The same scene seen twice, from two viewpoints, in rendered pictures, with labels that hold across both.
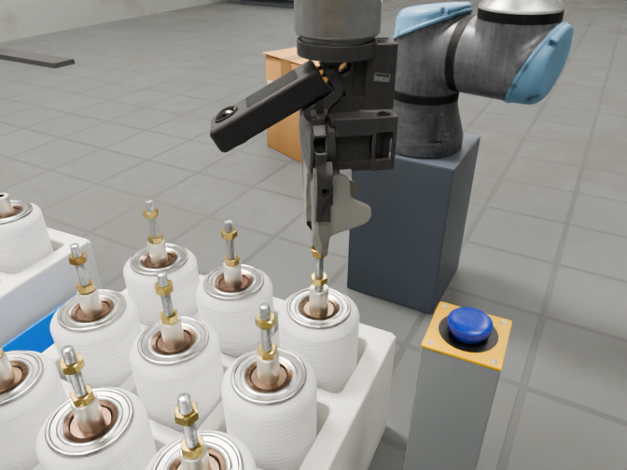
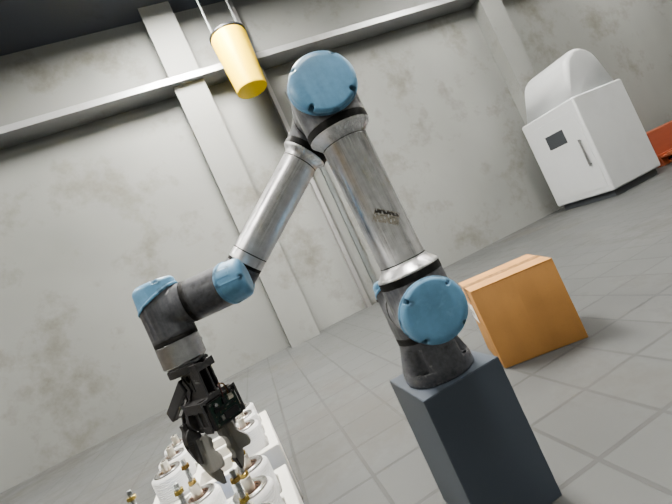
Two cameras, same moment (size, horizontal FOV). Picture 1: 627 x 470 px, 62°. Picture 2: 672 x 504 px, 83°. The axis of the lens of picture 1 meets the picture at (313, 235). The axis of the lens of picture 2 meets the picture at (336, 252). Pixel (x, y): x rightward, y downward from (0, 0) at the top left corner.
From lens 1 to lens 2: 0.76 m
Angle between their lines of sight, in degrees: 55
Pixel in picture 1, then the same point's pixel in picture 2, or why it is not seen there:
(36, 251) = (251, 449)
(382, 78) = (197, 382)
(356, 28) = (166, 365)
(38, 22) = not seen: hidden behind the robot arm
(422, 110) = (405, 350)
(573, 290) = not seen: outside the picture
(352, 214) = (215, 459)
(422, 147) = (414, 380)
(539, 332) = not seen: outside the picture
